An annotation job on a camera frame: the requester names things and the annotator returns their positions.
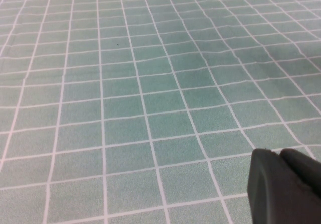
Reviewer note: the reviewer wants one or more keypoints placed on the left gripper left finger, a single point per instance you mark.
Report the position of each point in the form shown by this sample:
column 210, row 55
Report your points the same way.
column 265, row 196

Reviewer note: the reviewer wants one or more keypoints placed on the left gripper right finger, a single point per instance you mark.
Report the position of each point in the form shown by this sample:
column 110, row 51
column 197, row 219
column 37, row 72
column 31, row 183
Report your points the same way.
column 306, row 171

